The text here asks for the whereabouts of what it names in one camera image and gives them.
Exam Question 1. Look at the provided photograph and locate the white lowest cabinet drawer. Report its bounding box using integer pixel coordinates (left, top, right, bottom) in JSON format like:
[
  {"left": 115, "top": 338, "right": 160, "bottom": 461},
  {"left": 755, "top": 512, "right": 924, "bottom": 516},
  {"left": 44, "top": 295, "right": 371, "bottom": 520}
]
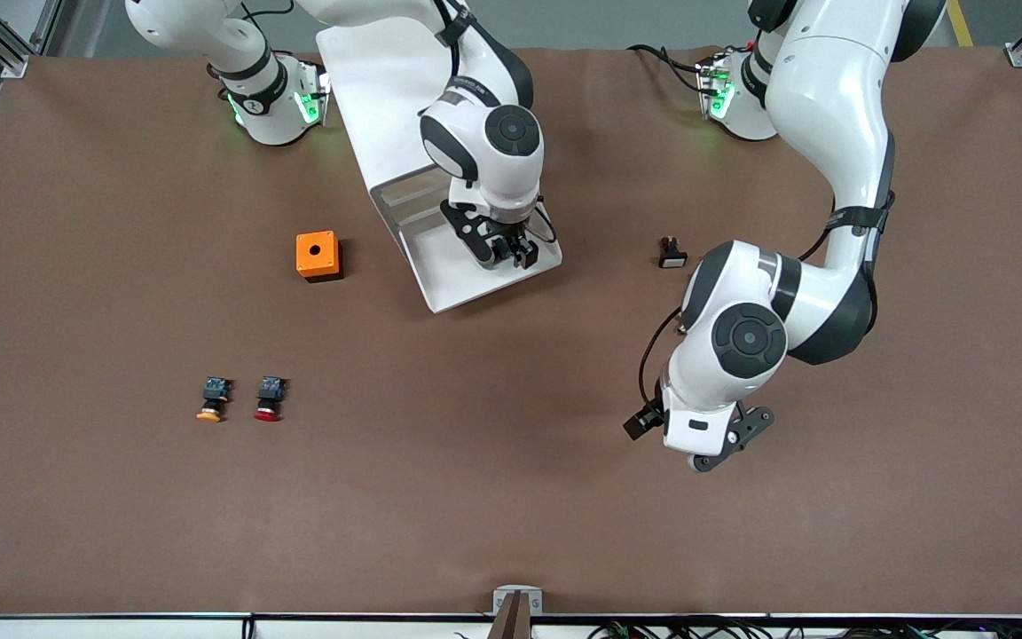
[{"left": 399, "top": 200, "right": 563, "bottom": 314}]

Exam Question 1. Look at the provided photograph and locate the red mushroom push button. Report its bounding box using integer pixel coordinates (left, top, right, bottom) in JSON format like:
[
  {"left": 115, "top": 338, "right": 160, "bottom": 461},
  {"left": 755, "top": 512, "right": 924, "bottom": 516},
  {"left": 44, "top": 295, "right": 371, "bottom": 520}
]
[{"left": 254, "top": 375, "right": 290, "bottom": 423}]

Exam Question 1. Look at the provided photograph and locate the yellow mushroom push button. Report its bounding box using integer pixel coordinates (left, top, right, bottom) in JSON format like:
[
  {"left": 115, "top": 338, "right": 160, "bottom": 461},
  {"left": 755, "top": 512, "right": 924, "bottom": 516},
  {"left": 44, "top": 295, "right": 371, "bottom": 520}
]
[{"left": 195, "top": 376, "right": 234, "bottom": 423}]

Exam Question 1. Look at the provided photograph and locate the brown table cover sheet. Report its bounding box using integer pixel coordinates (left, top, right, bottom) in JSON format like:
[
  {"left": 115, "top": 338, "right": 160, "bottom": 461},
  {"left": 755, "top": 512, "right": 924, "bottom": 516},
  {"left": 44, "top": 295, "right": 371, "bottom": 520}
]
[{"left": 0, "top": 46, "right": 1022, "bottom": 617}]

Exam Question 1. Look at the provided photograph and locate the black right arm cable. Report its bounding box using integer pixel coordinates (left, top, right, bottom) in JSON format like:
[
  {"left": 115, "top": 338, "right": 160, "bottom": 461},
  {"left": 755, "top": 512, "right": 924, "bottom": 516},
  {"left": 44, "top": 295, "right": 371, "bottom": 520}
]
[{"left": 531, "top": 197, "right": 558, "bottom": 246}]

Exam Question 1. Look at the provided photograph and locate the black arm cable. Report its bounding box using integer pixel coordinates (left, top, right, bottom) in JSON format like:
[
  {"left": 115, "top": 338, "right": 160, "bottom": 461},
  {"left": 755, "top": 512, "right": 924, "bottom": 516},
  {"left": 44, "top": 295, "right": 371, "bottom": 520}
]
[
  {"left": 531, "top": 197, "right": 558, "bottom": 246},
  {"left": 638, "top": 306, "right": 685, "bottom": 418}
]

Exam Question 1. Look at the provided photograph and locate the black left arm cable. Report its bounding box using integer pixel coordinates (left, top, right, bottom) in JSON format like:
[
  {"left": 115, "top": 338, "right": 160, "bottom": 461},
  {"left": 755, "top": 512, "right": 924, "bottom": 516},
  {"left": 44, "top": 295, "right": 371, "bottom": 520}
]
[{"left": 638, "top": 306, "right": 685, "bottom": 418}]

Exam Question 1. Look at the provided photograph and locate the orange button enclosure box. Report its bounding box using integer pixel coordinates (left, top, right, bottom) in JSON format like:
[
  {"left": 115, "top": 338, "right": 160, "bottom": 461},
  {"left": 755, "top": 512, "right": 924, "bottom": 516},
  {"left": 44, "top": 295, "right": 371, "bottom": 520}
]
[{"left": 295, "top": 231, "right": 344, "bottom": 283}]

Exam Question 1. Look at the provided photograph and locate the grey aluminium edge bracket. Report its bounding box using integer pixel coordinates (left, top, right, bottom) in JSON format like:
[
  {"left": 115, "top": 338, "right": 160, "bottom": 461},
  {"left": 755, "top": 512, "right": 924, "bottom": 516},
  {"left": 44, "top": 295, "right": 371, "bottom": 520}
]
[{"left": 492, "top": 585, "right": 544, "bottom": 618}]

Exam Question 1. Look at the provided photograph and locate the black base cable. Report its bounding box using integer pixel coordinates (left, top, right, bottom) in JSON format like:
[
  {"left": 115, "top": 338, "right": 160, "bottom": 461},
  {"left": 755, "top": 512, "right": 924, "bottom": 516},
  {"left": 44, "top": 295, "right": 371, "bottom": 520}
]
[{"left": 626, "top": 43, "right": 709, "bottom": 97}]

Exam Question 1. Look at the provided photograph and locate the white table edge rail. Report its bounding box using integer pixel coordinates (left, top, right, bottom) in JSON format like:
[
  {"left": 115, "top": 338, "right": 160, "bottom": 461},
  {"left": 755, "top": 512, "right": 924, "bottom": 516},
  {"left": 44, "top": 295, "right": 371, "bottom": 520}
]
[{"left": 0, "top": 612, "right": 1022, "bottom": 639}]

